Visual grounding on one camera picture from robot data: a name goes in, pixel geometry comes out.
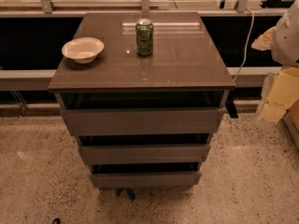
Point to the metal railing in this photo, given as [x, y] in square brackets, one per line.
[25, 78]

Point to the grey bottom drawer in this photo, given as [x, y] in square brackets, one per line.
[139, 180]

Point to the grey top drawer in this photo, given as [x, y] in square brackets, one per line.
[90, 122]

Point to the white bowl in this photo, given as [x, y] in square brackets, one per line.
[83, 50]

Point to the grey middle drawer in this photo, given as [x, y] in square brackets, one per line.
[97, 155]

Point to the grey drawer cabinet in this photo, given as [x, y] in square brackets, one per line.
[143, 96]

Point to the grey drawer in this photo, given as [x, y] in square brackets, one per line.
[97, 155]
[90, 122]
[139, 180]

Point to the green soda can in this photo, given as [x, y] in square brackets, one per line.
[144, 37]

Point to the wooden box at right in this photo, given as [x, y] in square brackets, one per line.
[292, 122]

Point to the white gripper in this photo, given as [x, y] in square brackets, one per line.
[287, 41]

